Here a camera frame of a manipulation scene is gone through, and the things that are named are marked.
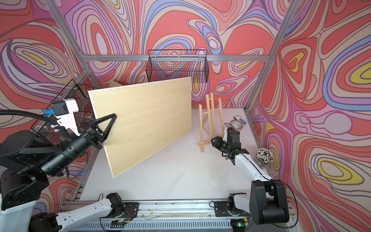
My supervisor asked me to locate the wooden easel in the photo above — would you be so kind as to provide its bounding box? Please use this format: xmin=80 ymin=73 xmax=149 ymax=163
xmin=198 ymin=93 xmax=225 ymax=153

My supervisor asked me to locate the plywood board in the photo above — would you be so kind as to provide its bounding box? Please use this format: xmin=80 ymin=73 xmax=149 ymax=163
xmin=88 ymin=77 xmax=192 ymax=177
xmin=109 ymin=80 xmax=123 ymax=88

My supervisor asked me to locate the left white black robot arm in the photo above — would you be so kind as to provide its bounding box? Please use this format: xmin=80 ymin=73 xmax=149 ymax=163
xmin=1 ymin=110 xmax=139 ymax=232

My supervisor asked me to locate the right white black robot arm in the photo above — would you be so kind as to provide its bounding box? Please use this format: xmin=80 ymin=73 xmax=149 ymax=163
xmin=211 ymin=128 xmax=290 ymax=225

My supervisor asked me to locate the clear packing tape roll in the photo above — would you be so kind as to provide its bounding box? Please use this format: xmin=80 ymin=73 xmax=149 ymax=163
xmin=230 ymin=120 xmax=244 ymax=131

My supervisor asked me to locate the small silver metal object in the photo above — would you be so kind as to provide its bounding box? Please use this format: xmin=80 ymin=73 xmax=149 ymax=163
xmin=233 ymin=115 xmax=247 ymax=125

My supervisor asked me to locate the cup of pencils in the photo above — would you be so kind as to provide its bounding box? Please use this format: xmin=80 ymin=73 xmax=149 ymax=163
xmin=256 ymin=148 xmax=274 ymax=165

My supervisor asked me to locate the green circuit board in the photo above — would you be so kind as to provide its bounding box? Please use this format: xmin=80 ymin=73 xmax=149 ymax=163
xmin=110 ymin=220 xmax=130 ymax=229

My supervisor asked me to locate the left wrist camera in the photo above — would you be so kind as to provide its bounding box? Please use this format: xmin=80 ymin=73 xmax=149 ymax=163
xmin=42 ymin=99 xmax=80 ymax=135

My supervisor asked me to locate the left black wire basket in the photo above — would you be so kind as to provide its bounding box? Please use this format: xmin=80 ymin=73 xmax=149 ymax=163
xmin=31 ymin=80 xmax=95 ymax=145

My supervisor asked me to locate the black wire basket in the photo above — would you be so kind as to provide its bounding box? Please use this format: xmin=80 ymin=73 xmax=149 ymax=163
xmin=31 ymin=80 xmax=95 ymax=145
xmin=146 ymin=49 xmax=209 ymax=84

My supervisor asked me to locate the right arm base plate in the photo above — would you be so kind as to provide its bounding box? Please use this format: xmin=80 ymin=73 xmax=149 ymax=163
xmin=209 ymin=201 xmax=251 ymax=218

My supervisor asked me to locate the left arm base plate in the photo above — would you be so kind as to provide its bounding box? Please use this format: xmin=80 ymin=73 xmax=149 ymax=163
xmin=108 ymin=202 xmax=139 ymax=219

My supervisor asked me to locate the back black wire basket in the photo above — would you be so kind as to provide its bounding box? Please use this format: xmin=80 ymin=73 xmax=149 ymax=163
xmin=146 ymin=49 xmax=209 ymax=84

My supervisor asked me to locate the aluminium mounting rail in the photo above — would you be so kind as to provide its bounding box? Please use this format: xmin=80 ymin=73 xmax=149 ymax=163
xmin=57 ymin=193 xmax=300 ymax=232

